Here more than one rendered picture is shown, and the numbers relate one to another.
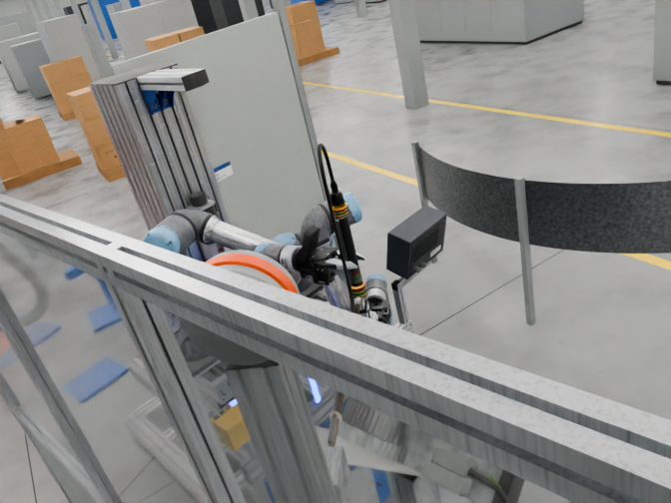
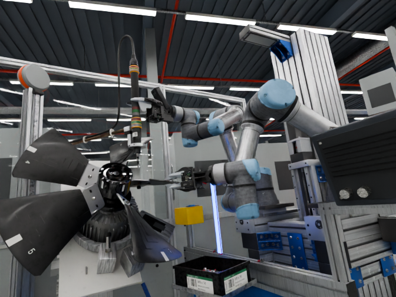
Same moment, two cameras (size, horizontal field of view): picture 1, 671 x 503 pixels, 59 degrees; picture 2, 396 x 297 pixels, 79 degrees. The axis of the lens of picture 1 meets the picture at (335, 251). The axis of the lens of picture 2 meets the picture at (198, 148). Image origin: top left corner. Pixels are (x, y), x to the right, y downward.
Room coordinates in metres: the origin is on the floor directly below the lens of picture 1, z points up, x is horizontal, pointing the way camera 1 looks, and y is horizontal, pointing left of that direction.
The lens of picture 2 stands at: (1.80, -0.93, 1.09)
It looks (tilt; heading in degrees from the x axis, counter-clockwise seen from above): 13 degrees up; 100
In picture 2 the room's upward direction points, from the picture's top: 6 degrees counter-clockwise
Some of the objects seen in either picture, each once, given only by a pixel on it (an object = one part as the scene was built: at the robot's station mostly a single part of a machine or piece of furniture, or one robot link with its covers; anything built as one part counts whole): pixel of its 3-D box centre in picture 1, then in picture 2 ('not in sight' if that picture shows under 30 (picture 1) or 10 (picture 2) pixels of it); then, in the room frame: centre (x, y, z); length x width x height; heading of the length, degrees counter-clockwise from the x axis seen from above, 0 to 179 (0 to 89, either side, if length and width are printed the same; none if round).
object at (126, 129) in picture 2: (362, 308); (135, 137); (1.39, -0.03, 1.38); 0.09 x 0.07 x 0.10; 166
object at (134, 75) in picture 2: (348, 251); (135, 95); (1.40, -0.04, 1.56); 0.03 x 0.03 x 0.21
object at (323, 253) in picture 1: (317, 263); (160, 112); (1.48, 0.06, 1.51); 0.12 x 0.08 x 0.09; 50
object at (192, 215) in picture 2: not in sight; (188, 216); (1.48, 0.42, 1.02); 0.16 x 0.10 x 0.11; 131
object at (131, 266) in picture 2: not in sight; (132, 259); (1.37, -0.06, 0.91); 0.12 x 0.08 x 0.12; 131
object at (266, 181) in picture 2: not in sight; (260, 177); (1.92, 0.60, 1.20); 0.13 x 0.12 x 0.14; 155
